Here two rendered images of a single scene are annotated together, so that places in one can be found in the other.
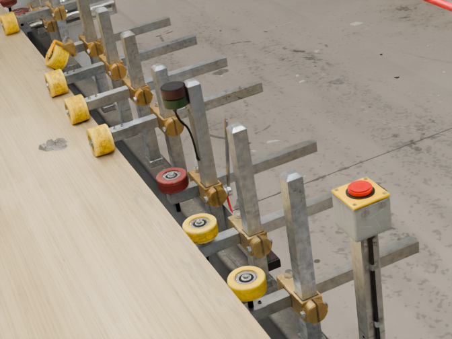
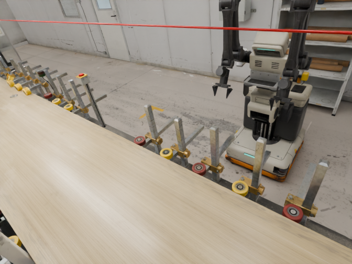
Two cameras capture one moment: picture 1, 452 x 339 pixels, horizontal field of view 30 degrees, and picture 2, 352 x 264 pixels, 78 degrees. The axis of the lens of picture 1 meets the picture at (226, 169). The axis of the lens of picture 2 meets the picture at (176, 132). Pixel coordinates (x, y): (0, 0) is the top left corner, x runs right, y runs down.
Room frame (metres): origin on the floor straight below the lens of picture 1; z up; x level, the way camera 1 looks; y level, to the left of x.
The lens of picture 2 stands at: (-0.73, -0.06, 1.84)
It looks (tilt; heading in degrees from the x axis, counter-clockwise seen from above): 38 degrees down; 334
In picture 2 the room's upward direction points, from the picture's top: 10 degrees counter-clockwise
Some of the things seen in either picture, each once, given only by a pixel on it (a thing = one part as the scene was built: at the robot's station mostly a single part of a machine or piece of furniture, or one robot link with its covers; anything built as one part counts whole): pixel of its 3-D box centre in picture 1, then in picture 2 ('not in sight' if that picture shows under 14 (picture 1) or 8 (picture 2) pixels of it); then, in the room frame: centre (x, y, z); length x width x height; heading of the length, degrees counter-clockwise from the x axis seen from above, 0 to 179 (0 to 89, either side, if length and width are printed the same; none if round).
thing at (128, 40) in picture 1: (142, 105); (37, 84); (2.35, 0.22, 0.90); 0.04 x 0.04 x 0.48; 20
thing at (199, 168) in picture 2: not in sight; (199, 173); (-0.01, -0.51, 0.85); 0.08 x 0.08 x 0.11
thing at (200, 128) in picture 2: not in sight; (185, 143); (0.30, -0.61, 0.83); 0.43 x 0.03 x 0.04; 110
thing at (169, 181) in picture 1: (175, 192); (50, 98); (1.89, 0.14, 0.85); 0.08 x 0.08 x 0.11
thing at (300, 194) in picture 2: not in sight; (301, 191); (-0.41, -0.86, 0.82); 0.43 x 0.03 x 0.04; 110
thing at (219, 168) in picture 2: not in sight; (212, 165); (0.01, -0.62, 0.83); 0.14 x 0.06 x 0.05; 20
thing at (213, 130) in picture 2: not in sight; (215, 158); (-0.01, -0.63, 0.90); 0.04 x 0.04 x 0.48; 20
